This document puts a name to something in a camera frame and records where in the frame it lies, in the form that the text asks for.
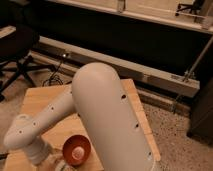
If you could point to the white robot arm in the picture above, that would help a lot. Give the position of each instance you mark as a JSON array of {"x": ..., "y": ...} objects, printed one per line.
[{"x": 98, "y": 96}]

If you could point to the metal pole stand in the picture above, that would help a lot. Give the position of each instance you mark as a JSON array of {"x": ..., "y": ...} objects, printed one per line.
[{"x": 189, "y": 73}]

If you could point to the red bowl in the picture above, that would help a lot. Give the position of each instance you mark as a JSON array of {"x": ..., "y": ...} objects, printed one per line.
[{"x": 76, "y": 150}]

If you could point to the black office chair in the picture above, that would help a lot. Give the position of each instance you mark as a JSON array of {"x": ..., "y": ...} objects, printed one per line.
[{"x": 14, "y": 56}]

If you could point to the black chair base far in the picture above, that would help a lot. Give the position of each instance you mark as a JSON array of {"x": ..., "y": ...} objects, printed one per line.
[{"x": 193, "y": 8}]

